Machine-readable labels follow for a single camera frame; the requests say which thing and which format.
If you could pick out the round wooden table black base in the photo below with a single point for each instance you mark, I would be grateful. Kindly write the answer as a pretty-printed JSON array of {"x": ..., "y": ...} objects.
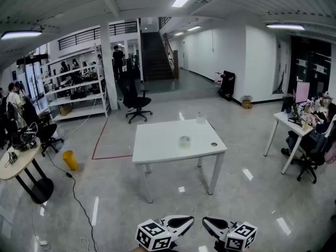
[{"x": 18, "y": 164}]

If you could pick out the dark glass double door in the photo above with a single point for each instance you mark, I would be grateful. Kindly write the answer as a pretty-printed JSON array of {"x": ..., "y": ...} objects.
[{"x": 311, "y": 64}]

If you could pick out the yellow waste bin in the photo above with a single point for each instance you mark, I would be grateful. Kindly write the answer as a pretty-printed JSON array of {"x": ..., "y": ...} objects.
[{"x": 70, "y": 160}]

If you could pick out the pink bag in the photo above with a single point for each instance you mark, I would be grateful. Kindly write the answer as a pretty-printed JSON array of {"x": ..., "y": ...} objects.
[{"x": 331, "y": 152}]

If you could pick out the white metal shelving rack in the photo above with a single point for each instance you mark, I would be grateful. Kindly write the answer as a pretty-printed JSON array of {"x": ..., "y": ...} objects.
[{"x": 78, "y": 98}]

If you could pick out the white rectangular table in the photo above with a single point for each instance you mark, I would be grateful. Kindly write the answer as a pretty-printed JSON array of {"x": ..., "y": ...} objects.
[{"x": 160, "y": 140}]

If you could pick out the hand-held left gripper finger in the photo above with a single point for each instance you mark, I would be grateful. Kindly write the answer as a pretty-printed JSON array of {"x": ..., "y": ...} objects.
[{"x": 181, "y": 221}]

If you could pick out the black office chair with coat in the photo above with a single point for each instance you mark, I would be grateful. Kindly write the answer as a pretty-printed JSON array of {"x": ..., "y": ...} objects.
[{"x": 44, "y": 132}]

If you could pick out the white power adapter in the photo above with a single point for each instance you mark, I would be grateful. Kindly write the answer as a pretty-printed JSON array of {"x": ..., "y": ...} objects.
[{"x": 44, "y": 243}]

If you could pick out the cardboard box with white bag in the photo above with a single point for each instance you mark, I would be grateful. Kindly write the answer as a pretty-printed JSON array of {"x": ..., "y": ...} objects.
[{"x": 247, "y": 104}]

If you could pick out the clear roll of tape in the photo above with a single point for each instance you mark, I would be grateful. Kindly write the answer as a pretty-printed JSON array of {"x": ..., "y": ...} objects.
[{"x": 184, "y": 142}]

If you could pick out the white office desk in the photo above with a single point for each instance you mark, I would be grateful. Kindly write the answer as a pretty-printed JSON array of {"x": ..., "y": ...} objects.
[{"x": 286, "y": 119}]

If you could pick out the small white device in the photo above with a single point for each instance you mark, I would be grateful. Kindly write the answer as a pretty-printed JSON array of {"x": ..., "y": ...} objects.
[{"x": 11, "y": 158}]

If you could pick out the clear plastic container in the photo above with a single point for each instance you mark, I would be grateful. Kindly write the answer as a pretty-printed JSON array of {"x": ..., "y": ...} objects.
[{"x": 200, "y": 118}]

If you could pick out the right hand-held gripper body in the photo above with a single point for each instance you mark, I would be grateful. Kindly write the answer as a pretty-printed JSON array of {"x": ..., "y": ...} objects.
[{"x": 241, "y": 236}]

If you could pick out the open cardboard box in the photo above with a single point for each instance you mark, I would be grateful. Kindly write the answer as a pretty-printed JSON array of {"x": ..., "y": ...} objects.
[{"x": 65, "y": 109}]

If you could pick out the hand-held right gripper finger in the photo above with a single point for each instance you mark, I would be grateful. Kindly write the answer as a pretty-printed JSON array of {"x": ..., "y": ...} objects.
[{"x": 214, "y": 223}]

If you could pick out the black desk stand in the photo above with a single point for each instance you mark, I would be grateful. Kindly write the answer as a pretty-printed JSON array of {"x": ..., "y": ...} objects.
[{"x": 295, "y": 117}]

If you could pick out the black swivel office chair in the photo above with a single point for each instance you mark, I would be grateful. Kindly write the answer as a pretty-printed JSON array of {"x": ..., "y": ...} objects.
[{"x": 135, "y": 101}]

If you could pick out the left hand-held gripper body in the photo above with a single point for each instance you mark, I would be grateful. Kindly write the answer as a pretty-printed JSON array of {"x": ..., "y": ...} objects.
[{"x": 155, "y": 235}]

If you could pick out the black balcony railing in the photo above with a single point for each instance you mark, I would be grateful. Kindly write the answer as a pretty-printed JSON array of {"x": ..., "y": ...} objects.
[{"x": 92, "y": 34}]

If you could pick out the black wheeled cart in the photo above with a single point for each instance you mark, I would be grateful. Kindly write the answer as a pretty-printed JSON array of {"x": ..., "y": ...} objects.
[{"x": 227, "y": 85}]

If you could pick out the dark staircase with wooden rail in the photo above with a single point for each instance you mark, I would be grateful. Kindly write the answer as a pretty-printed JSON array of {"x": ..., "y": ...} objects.
[{"x": 157, "y": 59}]

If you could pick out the pink screen monitor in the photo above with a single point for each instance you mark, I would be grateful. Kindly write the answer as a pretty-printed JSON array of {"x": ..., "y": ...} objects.
[{"x": 302, "y": 92}]

